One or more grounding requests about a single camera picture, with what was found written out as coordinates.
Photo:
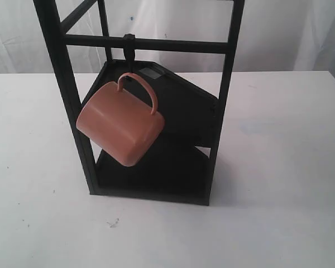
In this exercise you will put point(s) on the terracotta orange mug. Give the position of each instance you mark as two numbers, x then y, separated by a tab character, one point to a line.
120	123

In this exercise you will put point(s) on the black metal shelf rack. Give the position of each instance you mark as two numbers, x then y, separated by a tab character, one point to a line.
179	166

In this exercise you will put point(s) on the grey label sticker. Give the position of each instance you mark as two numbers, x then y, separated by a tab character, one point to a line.
152	73

